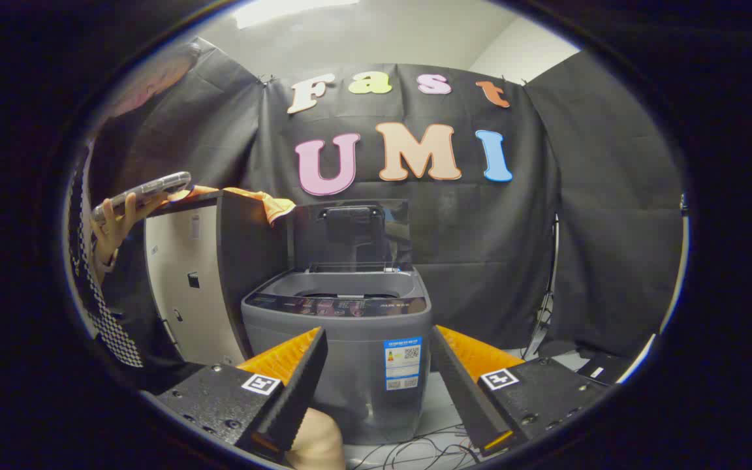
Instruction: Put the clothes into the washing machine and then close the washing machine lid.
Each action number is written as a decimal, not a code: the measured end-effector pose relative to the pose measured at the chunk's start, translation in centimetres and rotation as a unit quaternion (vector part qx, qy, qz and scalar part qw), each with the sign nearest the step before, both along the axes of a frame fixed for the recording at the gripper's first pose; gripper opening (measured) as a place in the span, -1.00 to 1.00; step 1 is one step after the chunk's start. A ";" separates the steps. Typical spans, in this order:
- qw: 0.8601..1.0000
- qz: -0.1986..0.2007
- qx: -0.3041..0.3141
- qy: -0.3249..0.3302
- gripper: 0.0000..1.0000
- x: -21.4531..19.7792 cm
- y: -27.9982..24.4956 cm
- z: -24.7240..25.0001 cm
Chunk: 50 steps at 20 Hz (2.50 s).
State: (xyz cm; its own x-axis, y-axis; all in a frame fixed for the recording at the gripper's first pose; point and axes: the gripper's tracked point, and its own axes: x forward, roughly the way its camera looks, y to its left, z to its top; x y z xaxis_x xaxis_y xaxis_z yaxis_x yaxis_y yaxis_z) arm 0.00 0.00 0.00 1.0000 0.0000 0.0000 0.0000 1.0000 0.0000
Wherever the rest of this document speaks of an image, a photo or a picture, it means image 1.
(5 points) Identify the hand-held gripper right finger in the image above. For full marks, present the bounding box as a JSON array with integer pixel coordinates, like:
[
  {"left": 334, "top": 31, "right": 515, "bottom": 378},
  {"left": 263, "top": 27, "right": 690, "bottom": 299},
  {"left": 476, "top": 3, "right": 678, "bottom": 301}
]
[{"left": 430, "top": 324, "right": 612, "bottom": 459}]

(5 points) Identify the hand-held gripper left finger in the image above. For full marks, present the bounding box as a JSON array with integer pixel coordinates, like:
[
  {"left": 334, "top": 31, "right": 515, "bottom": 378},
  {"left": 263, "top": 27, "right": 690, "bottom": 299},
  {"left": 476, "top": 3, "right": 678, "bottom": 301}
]
[{"left": 143, "top": 326, "right": 329, "bottom": 464}]

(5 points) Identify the grey washing machine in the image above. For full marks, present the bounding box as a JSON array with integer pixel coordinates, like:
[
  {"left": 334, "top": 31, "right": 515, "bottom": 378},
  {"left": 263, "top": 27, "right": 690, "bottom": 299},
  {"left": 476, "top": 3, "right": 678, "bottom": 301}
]
[{"left": 241, "top": 264, "right": 433, "bottom": 446}]

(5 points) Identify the transparent washing machine lid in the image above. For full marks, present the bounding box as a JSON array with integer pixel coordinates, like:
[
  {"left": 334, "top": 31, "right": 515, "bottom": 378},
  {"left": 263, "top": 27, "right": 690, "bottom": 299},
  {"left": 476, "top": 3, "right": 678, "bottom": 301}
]
[{"left": 292, "top": 199, "right": 413, "bottom": 272}]

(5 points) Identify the orange cloth garment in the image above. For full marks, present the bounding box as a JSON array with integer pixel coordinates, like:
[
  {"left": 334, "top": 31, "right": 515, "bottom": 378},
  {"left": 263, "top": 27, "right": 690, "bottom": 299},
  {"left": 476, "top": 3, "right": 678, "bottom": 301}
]
[{"left": 167, "top": 185, "right": 296, "bottom": 225}]

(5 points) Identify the smartphone with patterned case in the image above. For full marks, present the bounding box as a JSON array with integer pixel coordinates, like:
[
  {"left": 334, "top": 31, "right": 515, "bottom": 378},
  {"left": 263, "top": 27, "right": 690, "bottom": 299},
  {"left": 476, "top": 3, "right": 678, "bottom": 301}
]
[{"left": 92, "top": 172, "right": 192, "bottom": 223}]

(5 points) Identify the black light stand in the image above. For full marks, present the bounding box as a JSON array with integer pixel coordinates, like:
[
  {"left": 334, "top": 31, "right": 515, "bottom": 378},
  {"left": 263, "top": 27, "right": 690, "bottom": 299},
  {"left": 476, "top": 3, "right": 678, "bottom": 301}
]
[{"left": 523, "top": 215, "right": 563, "bottom": 360}]

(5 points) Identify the dark grey cabinet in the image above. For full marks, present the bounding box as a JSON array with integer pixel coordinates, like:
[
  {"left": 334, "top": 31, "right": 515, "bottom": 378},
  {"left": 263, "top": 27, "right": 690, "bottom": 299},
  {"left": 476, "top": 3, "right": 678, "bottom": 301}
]
[{"left": 144, "top": 189, "right": 292, "bottom": 366}]

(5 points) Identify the black backdrop cloth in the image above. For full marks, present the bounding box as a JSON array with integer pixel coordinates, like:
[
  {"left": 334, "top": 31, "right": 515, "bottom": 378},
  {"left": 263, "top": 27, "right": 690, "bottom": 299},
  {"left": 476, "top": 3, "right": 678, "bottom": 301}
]
[{"left": 89, "top": 37, "right": 683, "bottom": 358}]

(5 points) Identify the person's checkered clothing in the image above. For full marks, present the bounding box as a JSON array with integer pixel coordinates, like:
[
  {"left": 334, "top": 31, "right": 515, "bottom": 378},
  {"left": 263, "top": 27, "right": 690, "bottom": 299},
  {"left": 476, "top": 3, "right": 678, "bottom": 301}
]
[{"left": 66, "top": 150, "right": 184, "bottom": 376}]

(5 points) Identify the person's head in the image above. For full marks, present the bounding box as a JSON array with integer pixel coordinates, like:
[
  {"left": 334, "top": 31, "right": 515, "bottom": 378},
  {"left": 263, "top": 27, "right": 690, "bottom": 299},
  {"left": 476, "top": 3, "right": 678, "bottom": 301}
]
[{"left": 105, "top": 42, "right": 202, "bottom": 121}]

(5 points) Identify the tangle of black cables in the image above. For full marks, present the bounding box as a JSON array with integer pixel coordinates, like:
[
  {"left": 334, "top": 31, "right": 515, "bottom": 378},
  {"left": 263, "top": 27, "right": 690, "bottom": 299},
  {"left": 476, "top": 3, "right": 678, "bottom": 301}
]
[{"left": 350, "top": 424, "right": 481, "bottom": 470}]

